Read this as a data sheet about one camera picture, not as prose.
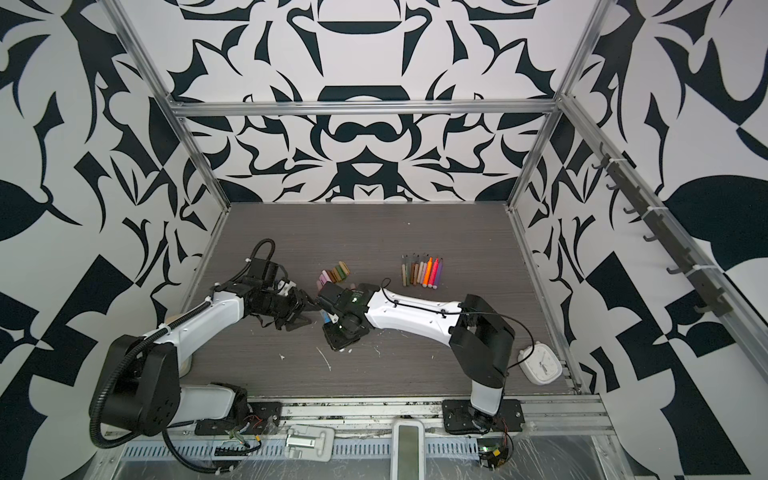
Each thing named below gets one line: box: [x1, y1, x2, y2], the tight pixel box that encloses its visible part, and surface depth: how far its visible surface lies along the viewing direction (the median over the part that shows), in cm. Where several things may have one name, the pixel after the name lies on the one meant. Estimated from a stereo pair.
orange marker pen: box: [422, 256, 433, 288], surface depth 101 cm
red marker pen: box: [428, 258, 439, 289], surface depth 101 cm
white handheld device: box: [390, 419, 427, 480], surface depth 68 cm
